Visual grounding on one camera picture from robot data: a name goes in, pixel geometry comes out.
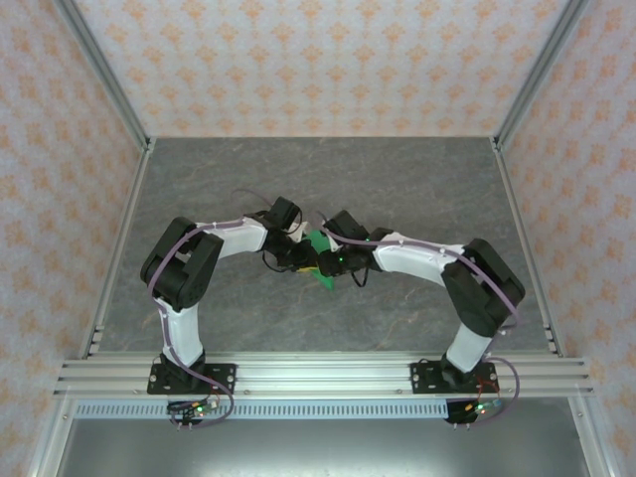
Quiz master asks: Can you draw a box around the green paper sheet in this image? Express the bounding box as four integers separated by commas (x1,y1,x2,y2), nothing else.
301,228,340,292

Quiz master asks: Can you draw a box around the grey metal panel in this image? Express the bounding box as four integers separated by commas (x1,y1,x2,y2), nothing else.
54,419,587,477

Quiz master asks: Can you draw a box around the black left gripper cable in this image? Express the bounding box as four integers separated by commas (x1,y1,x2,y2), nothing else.
257,247,299,274

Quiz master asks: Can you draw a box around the aluminium mounting rail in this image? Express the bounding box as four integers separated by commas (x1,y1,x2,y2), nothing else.
53,350,596,398

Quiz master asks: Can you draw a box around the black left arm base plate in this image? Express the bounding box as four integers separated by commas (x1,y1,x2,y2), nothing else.
147,362,238,397

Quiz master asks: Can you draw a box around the slotted grey cable duct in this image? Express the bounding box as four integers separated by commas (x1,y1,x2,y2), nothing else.
73,400,504,421

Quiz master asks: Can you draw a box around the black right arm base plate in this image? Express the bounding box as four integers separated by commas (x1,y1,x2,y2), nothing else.
409,361,499,397

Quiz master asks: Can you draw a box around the aluminium side rail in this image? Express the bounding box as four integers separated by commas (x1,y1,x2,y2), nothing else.
490,141,566,360
79,143,156,360

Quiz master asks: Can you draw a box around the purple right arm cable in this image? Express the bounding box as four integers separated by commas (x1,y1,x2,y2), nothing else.
317,213,523,428

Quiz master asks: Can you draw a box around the aluminium corner post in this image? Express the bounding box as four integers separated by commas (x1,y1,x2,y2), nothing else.
490,0,592,153
52,0,154,153

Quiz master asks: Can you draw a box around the aluminium frame leg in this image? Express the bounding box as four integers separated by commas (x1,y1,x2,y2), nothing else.
27,397,76,477
568,397,605,477

